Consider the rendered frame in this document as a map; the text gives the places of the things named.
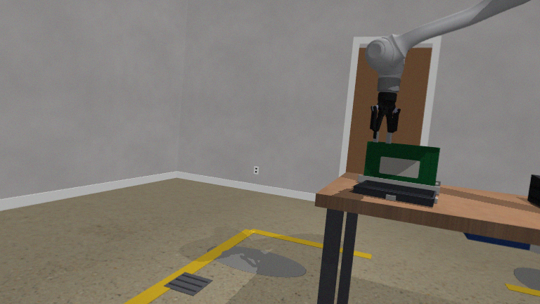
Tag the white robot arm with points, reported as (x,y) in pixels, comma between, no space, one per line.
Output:
(387,55)

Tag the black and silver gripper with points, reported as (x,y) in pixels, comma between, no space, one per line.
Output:
(386,105)

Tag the green plastic crate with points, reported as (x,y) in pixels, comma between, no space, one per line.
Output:
(401,162)

